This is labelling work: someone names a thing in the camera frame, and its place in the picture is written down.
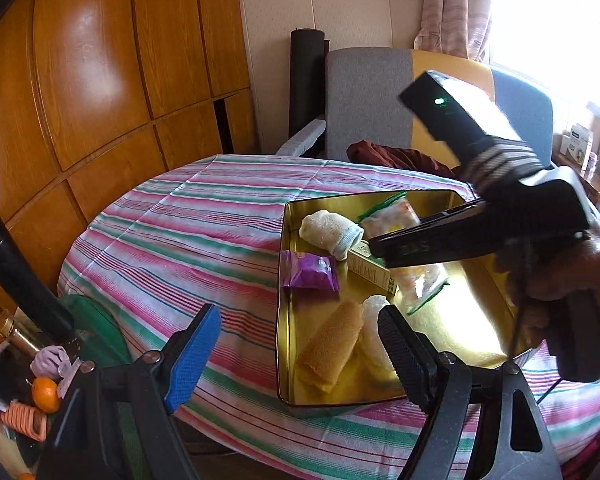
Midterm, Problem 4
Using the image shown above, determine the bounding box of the white blue carton box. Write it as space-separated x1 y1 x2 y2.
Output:
559 124 593 172

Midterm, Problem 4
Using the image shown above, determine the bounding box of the orange tangerine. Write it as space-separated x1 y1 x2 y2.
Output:
31 377 61 414

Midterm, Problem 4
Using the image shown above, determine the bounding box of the pink cloth bundle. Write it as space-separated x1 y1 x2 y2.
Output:
30 346 82 380

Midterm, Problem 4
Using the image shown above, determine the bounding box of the orange coiled hair tie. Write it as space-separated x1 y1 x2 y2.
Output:
0 398 50 443

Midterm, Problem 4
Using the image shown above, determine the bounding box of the green glass side table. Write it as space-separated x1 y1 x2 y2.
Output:
59 295 133 367

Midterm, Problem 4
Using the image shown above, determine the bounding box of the blue yellow grey armchair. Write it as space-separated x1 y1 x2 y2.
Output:
277 47 554 167

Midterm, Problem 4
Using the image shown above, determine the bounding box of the striped bed sheet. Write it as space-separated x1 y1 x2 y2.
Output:
56 153 600 480

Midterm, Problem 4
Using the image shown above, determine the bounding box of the green tea box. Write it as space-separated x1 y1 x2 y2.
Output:
347 240 398 297

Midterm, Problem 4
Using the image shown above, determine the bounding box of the person's right hand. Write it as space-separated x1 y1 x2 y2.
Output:
493 224 600 347

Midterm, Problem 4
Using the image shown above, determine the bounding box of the dark red cloth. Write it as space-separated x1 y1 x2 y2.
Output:
347 140 462 180

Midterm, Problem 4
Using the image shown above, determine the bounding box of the black rolled mat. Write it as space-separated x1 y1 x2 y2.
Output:
288 28 327 136

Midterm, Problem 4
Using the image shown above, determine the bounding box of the white plastic roll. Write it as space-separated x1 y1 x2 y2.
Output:
358 295 396 382

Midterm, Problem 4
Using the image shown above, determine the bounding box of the purple snack packet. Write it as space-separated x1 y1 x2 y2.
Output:
279 250 340 292

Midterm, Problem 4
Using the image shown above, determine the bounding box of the wooden wardrobe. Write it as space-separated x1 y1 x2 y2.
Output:
0 0 260 287

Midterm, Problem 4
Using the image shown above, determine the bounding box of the gold metal tin box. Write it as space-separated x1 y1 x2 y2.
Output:
274 188 537 406

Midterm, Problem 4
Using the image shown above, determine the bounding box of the beige patterned curtain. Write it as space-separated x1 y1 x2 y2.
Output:
414 0 492 62

